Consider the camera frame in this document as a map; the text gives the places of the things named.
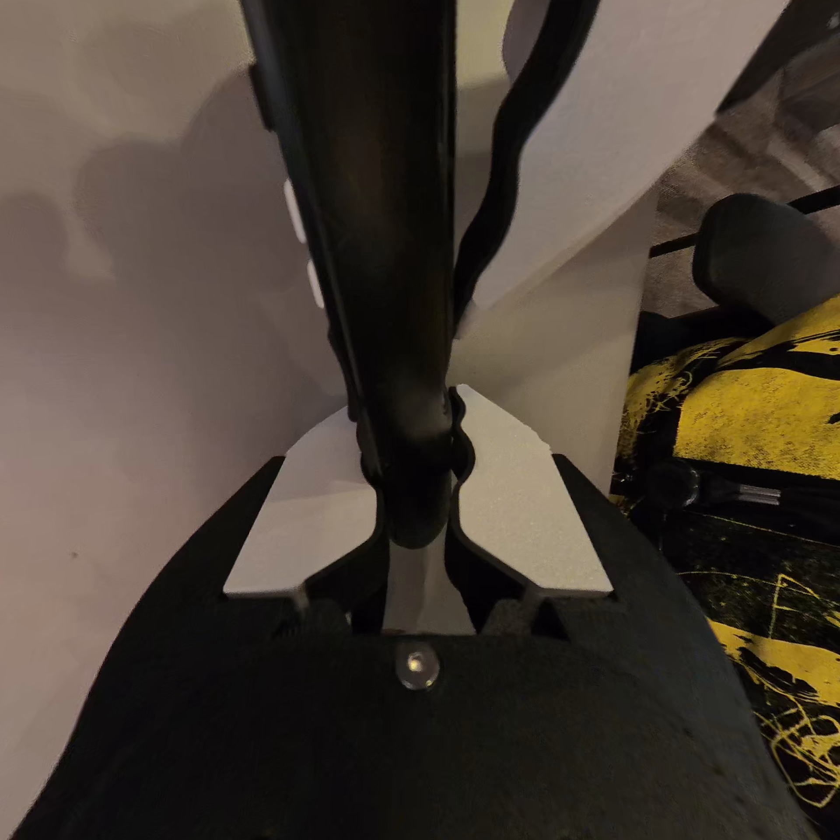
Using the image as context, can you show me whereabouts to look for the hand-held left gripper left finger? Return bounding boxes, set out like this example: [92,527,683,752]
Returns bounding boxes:
[223,406,389,634]

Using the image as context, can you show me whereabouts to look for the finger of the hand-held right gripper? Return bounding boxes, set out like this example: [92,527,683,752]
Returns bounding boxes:
[453,0,791,324]

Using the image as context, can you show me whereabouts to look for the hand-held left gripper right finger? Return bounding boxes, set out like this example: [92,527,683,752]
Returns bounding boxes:
[446,384,614,634]

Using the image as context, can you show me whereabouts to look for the black remote control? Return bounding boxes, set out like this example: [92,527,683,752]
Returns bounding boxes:
[239,0,460,551]

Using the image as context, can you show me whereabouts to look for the grey desk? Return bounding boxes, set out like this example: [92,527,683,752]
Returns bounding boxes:
[0,0,660,840]

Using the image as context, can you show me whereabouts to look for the black chair armrest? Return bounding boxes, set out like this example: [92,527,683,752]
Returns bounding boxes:
[692,193,833,326]

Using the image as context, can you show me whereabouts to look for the yellow black patterned pants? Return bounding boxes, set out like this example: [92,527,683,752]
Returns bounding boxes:
[610,295,840,828]

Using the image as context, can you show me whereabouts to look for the black clip with silver strap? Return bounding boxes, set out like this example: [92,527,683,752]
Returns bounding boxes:
[646,459,783,511]

